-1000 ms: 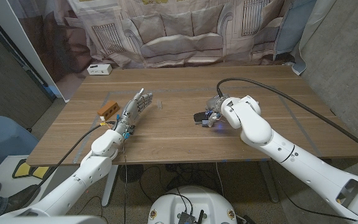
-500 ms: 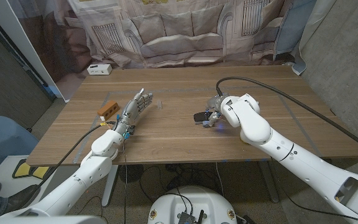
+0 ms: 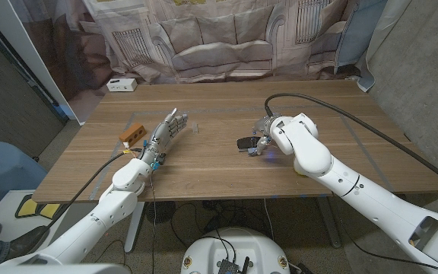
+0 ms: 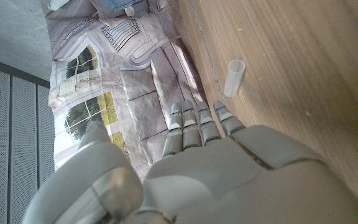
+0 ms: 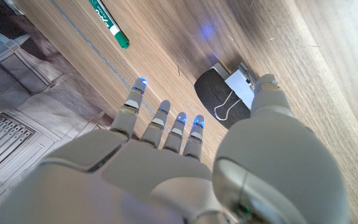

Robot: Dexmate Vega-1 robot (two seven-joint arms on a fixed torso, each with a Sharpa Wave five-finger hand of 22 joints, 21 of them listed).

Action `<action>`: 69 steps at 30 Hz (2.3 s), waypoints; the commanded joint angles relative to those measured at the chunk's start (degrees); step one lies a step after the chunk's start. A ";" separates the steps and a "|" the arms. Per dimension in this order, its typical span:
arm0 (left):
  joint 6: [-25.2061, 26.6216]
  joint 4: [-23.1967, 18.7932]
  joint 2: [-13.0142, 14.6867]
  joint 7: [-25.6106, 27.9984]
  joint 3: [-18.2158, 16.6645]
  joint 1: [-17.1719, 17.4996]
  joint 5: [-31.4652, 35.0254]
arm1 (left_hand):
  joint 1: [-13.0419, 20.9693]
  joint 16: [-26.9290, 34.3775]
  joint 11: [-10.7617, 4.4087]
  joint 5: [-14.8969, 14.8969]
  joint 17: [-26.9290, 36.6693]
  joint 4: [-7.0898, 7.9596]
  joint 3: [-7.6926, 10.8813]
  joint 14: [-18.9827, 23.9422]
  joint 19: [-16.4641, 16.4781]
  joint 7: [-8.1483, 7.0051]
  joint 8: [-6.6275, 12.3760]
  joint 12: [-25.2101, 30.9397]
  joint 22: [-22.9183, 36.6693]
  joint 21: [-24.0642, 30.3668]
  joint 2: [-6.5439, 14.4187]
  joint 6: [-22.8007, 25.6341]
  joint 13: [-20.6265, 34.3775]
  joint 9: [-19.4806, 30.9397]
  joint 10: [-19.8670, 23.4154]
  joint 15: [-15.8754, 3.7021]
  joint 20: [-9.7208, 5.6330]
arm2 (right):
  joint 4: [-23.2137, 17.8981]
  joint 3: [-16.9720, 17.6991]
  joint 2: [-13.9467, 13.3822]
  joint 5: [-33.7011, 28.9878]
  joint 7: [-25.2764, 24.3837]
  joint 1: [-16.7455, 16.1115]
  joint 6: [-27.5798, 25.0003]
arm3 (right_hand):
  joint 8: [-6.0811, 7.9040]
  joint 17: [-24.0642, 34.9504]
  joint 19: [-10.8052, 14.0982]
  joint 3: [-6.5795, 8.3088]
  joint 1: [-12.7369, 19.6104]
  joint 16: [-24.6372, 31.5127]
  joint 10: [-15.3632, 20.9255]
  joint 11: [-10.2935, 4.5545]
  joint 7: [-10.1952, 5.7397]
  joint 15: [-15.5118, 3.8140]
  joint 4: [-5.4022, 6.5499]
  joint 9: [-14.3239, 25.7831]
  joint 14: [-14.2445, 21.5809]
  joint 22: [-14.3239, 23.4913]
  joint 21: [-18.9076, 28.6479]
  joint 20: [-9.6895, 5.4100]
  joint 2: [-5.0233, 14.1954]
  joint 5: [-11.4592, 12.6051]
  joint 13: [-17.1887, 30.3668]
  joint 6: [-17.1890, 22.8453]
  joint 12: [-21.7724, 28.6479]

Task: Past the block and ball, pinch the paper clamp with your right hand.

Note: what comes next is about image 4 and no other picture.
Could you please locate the clear plastic tube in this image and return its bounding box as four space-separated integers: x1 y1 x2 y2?
223 59 246 98

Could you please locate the printed sofa room backdrop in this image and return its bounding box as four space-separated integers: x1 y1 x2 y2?
44 0 208 181

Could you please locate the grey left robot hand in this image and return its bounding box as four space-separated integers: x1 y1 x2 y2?
22 100 358 224

